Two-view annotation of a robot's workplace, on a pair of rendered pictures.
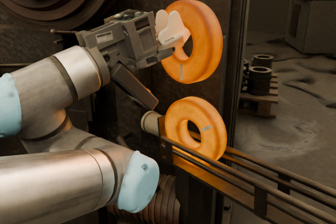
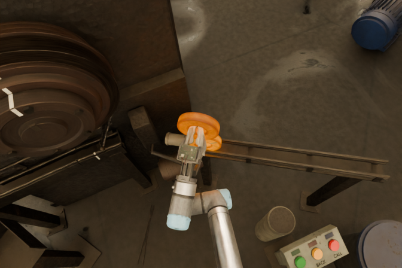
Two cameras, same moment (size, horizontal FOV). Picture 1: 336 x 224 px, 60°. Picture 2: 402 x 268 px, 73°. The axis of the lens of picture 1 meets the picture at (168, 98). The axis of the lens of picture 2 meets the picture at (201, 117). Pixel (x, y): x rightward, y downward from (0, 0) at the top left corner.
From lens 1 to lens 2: 0.84 m
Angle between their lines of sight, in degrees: 46
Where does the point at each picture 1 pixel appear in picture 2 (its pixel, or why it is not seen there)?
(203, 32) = (212, 129)
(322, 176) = (221, 50)
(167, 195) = not seen: hidden behind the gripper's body
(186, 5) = (199, 122)
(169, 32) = (200, 139)
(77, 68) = (192, 191)
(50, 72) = (188, 201)
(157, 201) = not seen: hidden behind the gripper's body
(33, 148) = not seen: hidden behind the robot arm
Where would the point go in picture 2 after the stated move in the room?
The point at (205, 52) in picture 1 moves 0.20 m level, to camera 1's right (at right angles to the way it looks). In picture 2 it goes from (215, 134) to (255, 102)
